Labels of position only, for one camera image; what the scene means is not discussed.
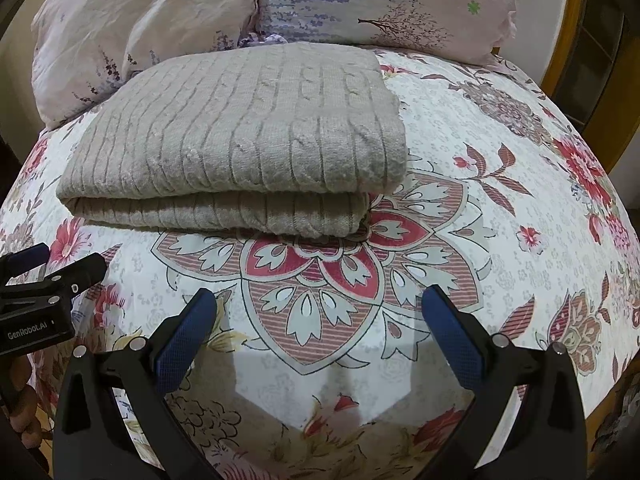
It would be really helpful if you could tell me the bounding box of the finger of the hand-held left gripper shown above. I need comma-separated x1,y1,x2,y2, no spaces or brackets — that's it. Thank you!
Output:
0,243,50,286
30,253,108,306

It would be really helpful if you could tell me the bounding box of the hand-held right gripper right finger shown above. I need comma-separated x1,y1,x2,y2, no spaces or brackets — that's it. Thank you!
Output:
421,284,589,480

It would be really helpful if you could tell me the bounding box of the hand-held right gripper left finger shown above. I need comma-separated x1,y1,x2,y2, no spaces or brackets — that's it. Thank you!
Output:
52,287,219,480

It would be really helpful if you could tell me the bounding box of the grey cable-knit sweater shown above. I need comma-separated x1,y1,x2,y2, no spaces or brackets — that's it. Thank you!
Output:
55,44,407,239

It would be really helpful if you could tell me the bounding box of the person's left hand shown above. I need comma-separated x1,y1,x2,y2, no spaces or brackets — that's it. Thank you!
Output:
5,350,55,453

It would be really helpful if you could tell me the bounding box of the floral bed quilt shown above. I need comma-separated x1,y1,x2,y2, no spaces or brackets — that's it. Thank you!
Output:
0,47,640,480

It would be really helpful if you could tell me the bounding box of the pink floral pillow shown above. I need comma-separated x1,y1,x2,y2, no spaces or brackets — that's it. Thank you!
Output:
31,0,261,131

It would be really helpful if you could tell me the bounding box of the wooden headboard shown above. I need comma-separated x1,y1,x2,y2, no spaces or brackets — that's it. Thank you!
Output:
492,0,640,161

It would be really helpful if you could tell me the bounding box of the lavender print pillow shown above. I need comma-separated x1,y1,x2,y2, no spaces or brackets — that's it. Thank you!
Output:
240,0,519,67

